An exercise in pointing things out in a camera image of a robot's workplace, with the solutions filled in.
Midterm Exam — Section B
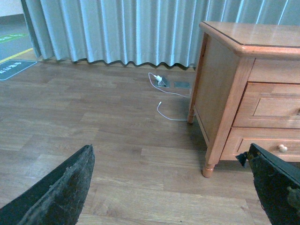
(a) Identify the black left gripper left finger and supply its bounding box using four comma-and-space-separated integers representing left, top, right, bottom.
0, 145, 95, 225

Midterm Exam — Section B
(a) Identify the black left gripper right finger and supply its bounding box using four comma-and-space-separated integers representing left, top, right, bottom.
236, 143, 300, 225

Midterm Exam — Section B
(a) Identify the wooden drawer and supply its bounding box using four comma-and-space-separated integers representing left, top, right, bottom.
233, 82, 300, 129
220, 127, 300, 162

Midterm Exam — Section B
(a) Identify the lower drawer round knob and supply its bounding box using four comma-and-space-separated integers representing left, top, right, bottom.
277, 144, 288, 153

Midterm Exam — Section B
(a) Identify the white floor charger plug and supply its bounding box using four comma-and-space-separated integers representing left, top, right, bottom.
155, 75, 162, 82

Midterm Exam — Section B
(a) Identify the wooden nightstand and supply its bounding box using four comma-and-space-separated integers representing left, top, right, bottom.
187, 21, 300, 178

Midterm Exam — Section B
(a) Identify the closed metal floor socket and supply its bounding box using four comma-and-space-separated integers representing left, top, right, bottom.
174, 82, 190, 89

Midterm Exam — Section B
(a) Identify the grey floor sign sticker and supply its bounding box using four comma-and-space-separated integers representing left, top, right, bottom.
0, 60, 37, 81

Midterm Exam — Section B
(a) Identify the open metal floor socket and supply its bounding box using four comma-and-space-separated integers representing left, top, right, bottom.
157, 77, 170, 88

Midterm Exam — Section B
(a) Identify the grey pleated curtain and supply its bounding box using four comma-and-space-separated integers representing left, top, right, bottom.
22, 0, 300, 67

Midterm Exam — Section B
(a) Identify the white floor cable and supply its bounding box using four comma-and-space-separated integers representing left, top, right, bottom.
148, 72, 191, 122

